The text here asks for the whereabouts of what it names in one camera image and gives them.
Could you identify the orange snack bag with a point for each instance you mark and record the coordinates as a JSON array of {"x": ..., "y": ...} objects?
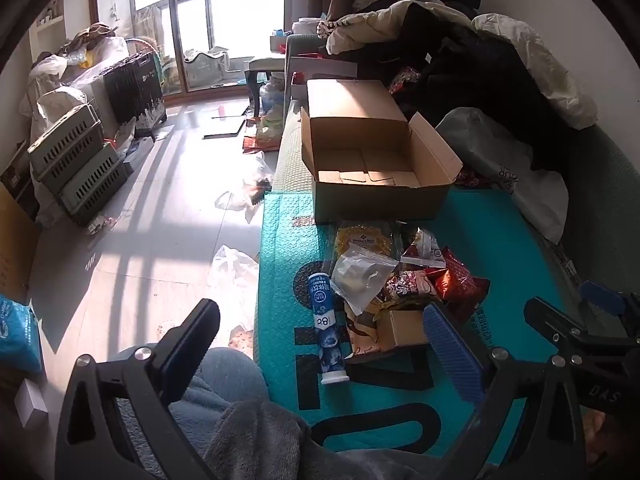
[{"x": 262, "y": 135}]

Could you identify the silver white snack packet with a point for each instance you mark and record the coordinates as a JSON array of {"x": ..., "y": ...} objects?
[{"x": 425, "y": 247}]

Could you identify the stack of black folded crates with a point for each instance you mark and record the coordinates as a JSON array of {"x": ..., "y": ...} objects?
[{"x": 132, "y": 90}]

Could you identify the clear plastic packet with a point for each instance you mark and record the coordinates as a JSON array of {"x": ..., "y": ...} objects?
[{"x": 360, "y": 275}]

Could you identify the brown red cereal packet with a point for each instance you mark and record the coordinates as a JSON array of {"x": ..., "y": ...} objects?
[{"x": 405, "y": 285}]

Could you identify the grey fleece pants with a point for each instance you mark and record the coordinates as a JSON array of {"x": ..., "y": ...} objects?
[{"x": 225, "y": 410}]

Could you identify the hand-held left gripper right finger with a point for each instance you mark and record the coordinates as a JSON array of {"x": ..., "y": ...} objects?
[{"x": 452, "y": 350}]

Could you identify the teal bubble mailer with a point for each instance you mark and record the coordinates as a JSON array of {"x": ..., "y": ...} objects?
[{"x": 290, "y": 240}]

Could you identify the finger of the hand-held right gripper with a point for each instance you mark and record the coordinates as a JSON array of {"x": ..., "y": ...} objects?
[
  {"x": 555, "y": 325},
  {"x": 602, "y": 297}
]

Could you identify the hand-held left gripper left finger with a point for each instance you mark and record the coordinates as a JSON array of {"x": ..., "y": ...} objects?
[{"x": 192, "y": 327}]

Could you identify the large window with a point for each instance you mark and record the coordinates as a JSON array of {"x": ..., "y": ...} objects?
[{"x": 225, "y": 10}]

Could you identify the small white box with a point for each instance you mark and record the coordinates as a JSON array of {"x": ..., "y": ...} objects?
[{"x": 31, "y": 402}]

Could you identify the white stool dark legs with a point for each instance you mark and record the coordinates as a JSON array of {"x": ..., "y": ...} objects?
[{"x": 262, "y": 67}]

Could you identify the pile of white sacks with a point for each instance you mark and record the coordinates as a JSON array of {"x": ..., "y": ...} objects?
[{"x": 60, "y": 80}]

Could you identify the crumpled white plastic bag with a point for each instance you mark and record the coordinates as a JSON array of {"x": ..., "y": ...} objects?
[{"x": 235, "y": 275}]

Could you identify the brown white sachet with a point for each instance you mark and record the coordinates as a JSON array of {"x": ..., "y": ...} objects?
[{"x": 362, "y": 342}]

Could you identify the crumpled clear plastic bag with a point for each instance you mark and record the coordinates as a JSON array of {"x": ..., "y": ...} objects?
[{"x": 250, "y": 180}]

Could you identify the blue tablet tube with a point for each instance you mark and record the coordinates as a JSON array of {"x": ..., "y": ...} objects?
[{"x": 326, "y": 330}]

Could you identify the pile of clothes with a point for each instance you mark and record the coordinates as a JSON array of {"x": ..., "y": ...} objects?
[{"x": 540, "y": 55}]

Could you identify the person's right hand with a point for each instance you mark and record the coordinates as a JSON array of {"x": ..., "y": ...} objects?
[{"x": 597, "y": 435}]

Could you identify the dark red snack packet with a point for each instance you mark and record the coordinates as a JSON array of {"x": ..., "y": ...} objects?
[{"x": 457, "y": 280}]

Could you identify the blue packet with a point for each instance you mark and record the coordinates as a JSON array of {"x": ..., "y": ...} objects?
[{"x": 17, "y": 330}]

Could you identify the brown cardboard box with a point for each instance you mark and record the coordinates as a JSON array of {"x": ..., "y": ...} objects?
[{"x": 380, "y": 200}]

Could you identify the large brown cardboard carton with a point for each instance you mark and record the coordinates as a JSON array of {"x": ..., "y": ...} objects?
[{"x": 15, "y": 245}]

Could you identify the black coat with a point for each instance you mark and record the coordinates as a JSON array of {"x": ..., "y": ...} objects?
[{"x": 480, "y": 85}]

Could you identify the small cardboard box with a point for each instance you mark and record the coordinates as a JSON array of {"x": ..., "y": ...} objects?
[{"x": 402, "y": 330}]

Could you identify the yellow pasta snack packet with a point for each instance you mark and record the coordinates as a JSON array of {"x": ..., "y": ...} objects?
[{"x": 362, "y": 240}]

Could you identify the white label strip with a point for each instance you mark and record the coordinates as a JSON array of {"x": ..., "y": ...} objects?
[{"x": 567, "y": 262}]

